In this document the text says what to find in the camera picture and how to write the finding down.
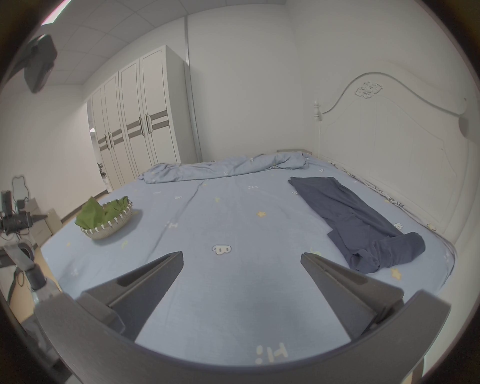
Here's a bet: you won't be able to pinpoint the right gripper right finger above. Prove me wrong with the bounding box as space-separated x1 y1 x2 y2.
301 252 406 344

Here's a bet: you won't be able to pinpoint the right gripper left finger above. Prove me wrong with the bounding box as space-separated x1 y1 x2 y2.
77 250 184 344

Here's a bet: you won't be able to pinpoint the green shorts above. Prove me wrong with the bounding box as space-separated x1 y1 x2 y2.
75 196 132 229

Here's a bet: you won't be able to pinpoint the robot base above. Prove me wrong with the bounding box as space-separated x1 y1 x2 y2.
15 285 76 379

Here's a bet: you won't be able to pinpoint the round woven basket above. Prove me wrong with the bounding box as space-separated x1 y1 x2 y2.
80 197 135 241

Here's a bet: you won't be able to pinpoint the bed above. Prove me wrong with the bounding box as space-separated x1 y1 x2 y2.
39 71 469 366

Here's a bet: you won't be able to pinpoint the dark blue trousers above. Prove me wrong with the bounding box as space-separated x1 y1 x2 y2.
289 176 426 274

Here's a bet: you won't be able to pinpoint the pale blue quilt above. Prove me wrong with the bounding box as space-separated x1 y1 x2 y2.
140 152 312 184

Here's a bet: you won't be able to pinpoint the white wardrobe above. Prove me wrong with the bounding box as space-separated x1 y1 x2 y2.
86 45 199 192

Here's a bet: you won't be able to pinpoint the pale wall pipe duct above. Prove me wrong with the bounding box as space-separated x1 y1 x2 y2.
184 17 204 163

